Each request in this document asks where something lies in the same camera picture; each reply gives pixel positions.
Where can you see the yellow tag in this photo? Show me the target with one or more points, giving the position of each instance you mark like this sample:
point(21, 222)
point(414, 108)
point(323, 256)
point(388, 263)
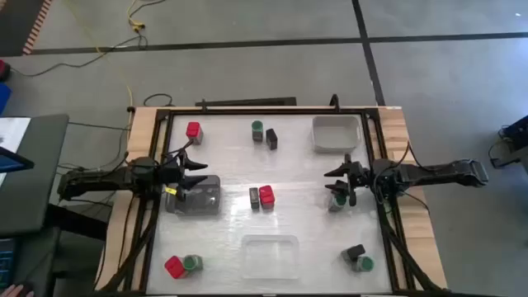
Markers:
point(170, 190)

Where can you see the blue object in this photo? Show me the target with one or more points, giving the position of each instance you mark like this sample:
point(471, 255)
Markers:
point(4, 97)

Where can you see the green lid spice jar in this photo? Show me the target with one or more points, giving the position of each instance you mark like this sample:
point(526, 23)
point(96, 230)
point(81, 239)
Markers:
point(364, 264)
point(257, 128)
point(192, 262)
point(339, 203)

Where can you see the small black knob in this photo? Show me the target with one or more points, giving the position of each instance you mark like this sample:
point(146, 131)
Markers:
point(131, 109)

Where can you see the white table cover sheet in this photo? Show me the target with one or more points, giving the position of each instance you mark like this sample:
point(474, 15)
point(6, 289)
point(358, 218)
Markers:
point(214, 239)

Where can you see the backlit keyboard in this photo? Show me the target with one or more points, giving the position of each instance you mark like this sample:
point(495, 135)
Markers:
point(6, 260)

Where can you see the red block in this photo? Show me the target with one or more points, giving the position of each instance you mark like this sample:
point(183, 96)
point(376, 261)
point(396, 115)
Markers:
point(267, 196)
point(194, 131)
point(175, 267)

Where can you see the tablet screen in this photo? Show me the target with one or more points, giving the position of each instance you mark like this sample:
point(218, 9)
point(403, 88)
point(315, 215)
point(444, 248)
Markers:
point(10, 163)

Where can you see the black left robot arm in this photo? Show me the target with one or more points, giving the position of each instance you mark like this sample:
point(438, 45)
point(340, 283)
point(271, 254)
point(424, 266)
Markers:
point(103, 179)

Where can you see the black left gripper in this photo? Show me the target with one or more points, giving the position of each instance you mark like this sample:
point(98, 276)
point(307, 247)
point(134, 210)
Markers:
point(171, 173)

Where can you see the person's hand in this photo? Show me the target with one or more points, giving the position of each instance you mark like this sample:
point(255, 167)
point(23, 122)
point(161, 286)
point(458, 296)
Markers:
point(10, 291)

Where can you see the black pepper tin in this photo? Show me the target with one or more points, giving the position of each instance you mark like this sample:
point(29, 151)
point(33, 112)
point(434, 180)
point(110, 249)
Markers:
point(271, 139)
point(254, 198)
point(354, 251)

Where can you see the red object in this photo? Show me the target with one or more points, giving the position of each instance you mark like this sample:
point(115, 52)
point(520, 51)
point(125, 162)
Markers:
point(3, 69)

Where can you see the clear plastic bin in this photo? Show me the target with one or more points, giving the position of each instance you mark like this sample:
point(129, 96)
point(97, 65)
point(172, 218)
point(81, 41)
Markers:
point(270, 255)

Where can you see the smoky grey plastic bin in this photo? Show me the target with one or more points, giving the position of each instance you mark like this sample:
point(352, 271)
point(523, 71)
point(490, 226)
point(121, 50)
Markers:
point(204, 198)

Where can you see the black flat bar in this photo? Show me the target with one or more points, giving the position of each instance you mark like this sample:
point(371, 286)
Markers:
point(247, 101)

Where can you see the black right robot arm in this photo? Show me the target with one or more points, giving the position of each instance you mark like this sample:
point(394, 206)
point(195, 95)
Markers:
point(433, 173)

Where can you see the dark mat with orange edge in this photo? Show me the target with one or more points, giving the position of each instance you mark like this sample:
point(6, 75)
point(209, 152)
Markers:
point(20, 20)

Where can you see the black clamp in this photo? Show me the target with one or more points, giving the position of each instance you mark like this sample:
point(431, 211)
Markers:
point(334, 102)

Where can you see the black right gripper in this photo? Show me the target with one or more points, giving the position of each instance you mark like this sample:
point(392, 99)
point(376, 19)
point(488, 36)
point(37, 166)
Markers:
point(361, 175)

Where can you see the grey desk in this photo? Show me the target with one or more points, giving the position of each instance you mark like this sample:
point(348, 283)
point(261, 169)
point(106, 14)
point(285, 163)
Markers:
point(41, 165)

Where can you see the black metal table frame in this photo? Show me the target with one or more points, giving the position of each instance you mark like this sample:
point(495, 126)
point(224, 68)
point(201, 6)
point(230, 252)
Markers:
point(268, 111)

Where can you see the white paper sheet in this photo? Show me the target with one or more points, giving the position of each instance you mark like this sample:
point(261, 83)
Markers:
point(12, 132)

